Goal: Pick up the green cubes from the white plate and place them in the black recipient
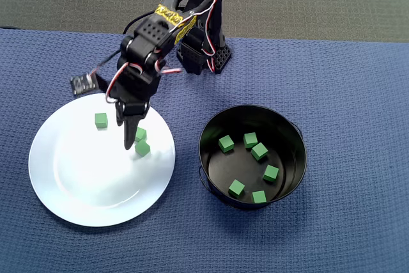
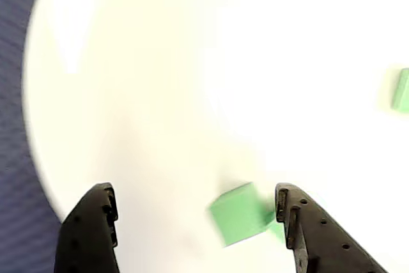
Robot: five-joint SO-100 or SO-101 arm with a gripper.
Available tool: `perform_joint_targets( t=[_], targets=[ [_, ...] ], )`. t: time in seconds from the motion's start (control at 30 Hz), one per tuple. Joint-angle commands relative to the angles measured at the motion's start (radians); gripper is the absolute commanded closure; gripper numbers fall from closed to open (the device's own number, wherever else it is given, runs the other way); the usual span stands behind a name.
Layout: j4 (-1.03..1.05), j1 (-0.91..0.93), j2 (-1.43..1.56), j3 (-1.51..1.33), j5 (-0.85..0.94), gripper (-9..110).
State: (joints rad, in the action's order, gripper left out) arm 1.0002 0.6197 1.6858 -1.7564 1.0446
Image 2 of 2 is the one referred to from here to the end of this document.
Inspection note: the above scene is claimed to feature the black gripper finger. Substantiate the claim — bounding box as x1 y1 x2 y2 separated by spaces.
54 182 121 273
274 182 389 273

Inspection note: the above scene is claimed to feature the white round plate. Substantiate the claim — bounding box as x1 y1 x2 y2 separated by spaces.
22 0 409 273

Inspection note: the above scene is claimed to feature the blue woven cloth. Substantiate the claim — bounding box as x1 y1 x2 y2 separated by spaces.
0 0 65 273

